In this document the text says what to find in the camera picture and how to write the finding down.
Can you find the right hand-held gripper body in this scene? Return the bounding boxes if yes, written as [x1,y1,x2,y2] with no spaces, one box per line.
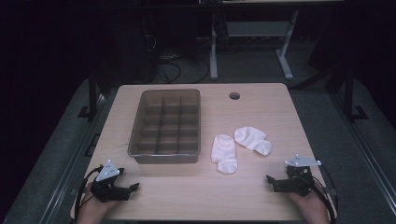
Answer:
[273,153,322,198]

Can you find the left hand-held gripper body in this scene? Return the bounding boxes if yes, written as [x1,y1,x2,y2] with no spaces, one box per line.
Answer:
[90,160,132,203]

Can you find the white sock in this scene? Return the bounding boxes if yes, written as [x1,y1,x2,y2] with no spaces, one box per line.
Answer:
[233,126,273,157]
[210,133,238,175]

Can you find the translucent brown divided storage box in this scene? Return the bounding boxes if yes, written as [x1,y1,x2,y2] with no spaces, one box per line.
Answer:
[127,89,202,165]

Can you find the person's left hand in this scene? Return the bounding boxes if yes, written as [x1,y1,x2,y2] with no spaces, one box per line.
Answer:
[76,183,120,224]

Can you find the person's right hand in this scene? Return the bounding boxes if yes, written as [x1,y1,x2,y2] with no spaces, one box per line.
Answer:
[284,181,331,224]

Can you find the black metal stand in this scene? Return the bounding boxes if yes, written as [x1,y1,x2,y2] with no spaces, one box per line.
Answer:
[78,69,101,122]
[342,66,369,123]

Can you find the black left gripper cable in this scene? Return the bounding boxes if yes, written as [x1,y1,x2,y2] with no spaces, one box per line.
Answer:
[74,166,104,220]

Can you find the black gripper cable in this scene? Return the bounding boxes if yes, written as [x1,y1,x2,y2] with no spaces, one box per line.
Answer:
[74,166,104,220]
[295,172,339,224]

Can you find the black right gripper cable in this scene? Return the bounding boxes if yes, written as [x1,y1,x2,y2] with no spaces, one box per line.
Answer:
[295,172,339,224]

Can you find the aluminium floor rail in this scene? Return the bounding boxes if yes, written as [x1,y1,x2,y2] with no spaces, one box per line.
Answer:
[330,92,396,216]
[40,92,106,224]

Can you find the white metal desk frame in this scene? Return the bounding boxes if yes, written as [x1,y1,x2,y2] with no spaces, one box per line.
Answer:
[199,0,344,81]

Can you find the tangle of floor cables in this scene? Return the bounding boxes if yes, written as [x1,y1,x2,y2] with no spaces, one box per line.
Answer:
[144,34,211,84]

